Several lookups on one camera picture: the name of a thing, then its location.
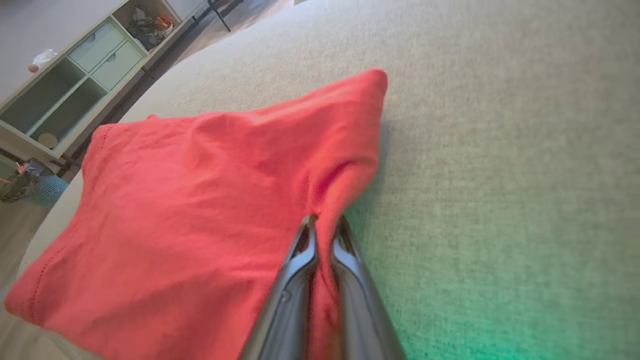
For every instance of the pale green shelf cabinet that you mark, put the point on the pale green shelf cabinet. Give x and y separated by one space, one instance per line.
105 55

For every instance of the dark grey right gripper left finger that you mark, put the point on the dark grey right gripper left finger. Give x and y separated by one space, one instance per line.
285 310

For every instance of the clear plastic bag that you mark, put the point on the clear plastic bag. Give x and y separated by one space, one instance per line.
44 59

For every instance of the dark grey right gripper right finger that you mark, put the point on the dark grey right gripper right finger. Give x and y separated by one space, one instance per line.
362 320

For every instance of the round-top coffee table black legs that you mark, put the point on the round-top coffee table black legs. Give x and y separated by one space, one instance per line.
222 19

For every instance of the small round beige object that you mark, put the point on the small round beige object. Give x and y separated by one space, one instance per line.
47 140

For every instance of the red jersey with black lettering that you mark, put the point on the red jersey with black lettering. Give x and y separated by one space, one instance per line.
200 210

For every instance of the grey sofa seat cushion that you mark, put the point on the grey sofa seat cushion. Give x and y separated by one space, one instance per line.
500 150

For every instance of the teal mesh basket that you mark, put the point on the teal mesh basket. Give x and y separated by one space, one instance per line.
52 190

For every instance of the tangled clutter in shelf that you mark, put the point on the tangled clutter in shelf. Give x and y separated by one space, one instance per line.
150 27

